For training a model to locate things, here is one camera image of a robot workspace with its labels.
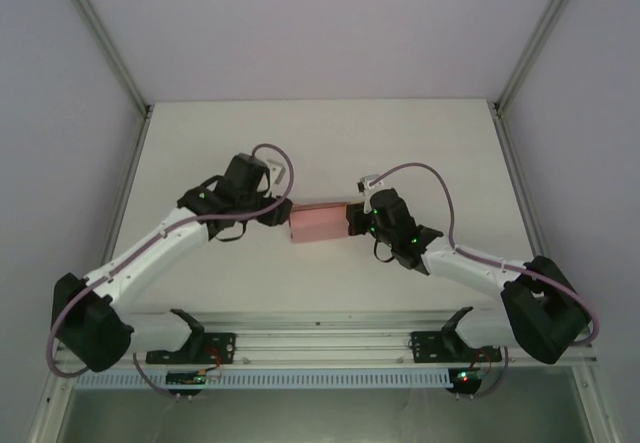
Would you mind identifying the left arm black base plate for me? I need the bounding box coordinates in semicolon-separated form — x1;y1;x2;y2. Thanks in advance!
145;331;236;365

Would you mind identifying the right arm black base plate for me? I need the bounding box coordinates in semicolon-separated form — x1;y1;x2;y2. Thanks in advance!
410;331;503;364

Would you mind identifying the aluminium frame leg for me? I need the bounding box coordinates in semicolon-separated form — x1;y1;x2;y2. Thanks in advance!
569;362;617;443
27;367;76;443

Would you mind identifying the aluminium frame post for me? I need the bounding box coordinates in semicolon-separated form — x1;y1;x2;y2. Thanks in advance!
492;0;587;117
49;0;154;117

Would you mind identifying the pink paper box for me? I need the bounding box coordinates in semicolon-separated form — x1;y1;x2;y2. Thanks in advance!
288;202;351;246

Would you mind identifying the aluminium mounting rail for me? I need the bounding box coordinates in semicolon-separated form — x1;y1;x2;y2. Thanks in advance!
52;310;599;365

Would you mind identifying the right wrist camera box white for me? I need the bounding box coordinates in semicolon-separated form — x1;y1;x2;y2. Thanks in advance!
356;173;384;196

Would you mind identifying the slotted grey cable duct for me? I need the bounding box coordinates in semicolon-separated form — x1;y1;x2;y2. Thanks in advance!
73;368;451;390

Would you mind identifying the aluminium table side rail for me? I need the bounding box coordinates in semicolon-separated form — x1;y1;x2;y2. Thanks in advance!
492;105;562;323
82;107;152;284

